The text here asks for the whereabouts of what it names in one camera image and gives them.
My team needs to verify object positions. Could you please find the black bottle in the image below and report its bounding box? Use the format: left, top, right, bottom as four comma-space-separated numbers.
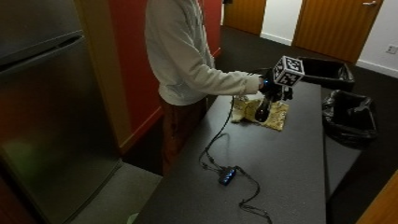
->
254, 98, 274, 123

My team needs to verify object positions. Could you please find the yellow crumpled cloth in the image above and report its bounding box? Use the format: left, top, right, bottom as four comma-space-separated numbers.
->
230, 95, 291, 132

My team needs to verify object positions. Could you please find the white marker cube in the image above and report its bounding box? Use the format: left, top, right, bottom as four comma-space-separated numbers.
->
271, 55, 306, 88

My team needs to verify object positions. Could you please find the rectangular bin with black bag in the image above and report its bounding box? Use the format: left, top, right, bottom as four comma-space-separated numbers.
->
295, 56, 357, 92

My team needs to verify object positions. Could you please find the round bin with black bag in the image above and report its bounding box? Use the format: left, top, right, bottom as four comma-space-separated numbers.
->
321, 89, 379, 149

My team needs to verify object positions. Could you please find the plain wooden door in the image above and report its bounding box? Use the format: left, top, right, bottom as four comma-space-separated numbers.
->
221, 0, 269, 36

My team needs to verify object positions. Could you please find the the person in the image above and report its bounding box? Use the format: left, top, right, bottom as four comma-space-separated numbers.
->
144, 0, 263, 177

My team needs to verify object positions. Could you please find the black hub with blue lights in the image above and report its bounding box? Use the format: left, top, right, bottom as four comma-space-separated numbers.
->
218, 166, 238, 187

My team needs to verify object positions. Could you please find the wooden cabinet panel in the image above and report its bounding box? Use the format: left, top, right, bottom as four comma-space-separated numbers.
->
354, 170, 398, 224

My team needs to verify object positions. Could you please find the stainless steel refrigerator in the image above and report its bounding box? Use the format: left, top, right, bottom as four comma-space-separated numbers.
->
0, 0, 124, 224

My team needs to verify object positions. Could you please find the black cable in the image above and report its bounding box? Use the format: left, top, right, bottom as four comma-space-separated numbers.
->
198, 95, 274, 224

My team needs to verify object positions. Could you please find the wooden door with handle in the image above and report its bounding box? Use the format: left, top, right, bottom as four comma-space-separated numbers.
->
291, 0, 386, 63

